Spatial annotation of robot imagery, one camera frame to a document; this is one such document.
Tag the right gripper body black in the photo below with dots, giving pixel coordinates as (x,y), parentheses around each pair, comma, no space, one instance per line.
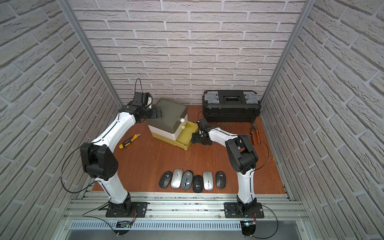
(199,138)

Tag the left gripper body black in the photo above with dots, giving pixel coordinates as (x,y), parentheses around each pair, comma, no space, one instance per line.
(153,112)

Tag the three-drawer storage box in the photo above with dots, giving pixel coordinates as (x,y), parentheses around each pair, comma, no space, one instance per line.
(168,128)

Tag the silver computer mouse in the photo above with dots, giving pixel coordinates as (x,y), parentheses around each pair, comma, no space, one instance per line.
(177,178)
(208,180)

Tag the black computer mouse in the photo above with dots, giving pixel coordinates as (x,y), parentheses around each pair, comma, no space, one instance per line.
(220,180)
(198,184)
(165,179)

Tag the grey computer mouse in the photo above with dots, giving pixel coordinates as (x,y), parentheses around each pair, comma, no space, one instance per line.
(187,180)

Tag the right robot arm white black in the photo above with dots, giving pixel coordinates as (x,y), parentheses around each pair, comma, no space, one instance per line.
(242,156)

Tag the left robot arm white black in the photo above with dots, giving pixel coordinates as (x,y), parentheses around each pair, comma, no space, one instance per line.
(98,158)

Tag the black plastic toolbox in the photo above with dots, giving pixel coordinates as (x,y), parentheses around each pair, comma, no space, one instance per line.
(234,106)

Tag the yellow utility knife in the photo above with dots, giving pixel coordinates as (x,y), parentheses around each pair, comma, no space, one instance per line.
(129,141)

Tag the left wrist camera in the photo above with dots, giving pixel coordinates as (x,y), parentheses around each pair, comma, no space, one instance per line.
(149,99)

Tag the orange handled pliers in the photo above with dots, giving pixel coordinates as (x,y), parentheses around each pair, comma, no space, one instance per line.
(255,135)

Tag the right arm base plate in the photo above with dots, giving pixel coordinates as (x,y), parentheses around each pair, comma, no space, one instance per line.
(238,210)

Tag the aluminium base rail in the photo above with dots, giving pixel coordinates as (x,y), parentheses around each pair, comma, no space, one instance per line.
(180,211)

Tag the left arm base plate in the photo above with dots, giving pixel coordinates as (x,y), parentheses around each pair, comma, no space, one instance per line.
(127,210)

